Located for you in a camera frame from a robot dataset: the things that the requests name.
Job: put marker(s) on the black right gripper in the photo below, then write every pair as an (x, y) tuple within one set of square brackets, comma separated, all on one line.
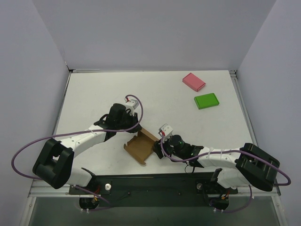
[(160, 148)]

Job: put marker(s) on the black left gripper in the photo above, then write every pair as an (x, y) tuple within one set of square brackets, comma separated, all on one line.
[(132, 121)]

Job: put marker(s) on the brown cardboard paper box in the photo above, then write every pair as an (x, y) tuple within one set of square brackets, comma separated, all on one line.
[(140, 146)]

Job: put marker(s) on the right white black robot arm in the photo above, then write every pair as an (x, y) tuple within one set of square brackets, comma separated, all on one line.
[(248, 165)]

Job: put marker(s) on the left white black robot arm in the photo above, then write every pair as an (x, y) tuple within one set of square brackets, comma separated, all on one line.
[(54, 164)]

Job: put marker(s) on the green paper box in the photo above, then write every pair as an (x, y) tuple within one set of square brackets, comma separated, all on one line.
[(206, 101)]

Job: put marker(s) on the pink paper box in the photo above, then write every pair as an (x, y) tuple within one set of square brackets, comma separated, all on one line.
[(193, 82)]

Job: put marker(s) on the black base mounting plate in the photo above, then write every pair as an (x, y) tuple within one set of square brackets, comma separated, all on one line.
[(153, 190)]

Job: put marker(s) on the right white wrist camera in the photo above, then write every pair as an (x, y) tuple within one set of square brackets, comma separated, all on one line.
[(165, 131)]

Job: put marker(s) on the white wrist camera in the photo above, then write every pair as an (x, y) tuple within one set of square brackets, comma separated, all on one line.
[(165, 131), (131, 105)]

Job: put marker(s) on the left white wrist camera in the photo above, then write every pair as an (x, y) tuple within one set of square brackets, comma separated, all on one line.
[(131, 105)]

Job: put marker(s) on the aluminium table frame rail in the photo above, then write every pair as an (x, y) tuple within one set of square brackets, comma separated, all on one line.
[(165, 99)]

